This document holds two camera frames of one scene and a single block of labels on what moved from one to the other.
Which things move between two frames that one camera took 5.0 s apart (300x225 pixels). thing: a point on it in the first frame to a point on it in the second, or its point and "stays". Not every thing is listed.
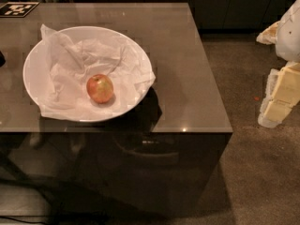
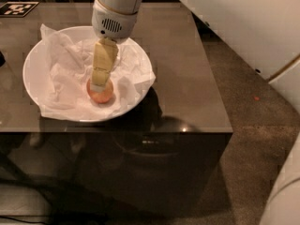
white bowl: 86,73 stays
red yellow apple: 100,88 stays
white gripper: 290,37 to 112,24
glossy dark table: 169,158 stays
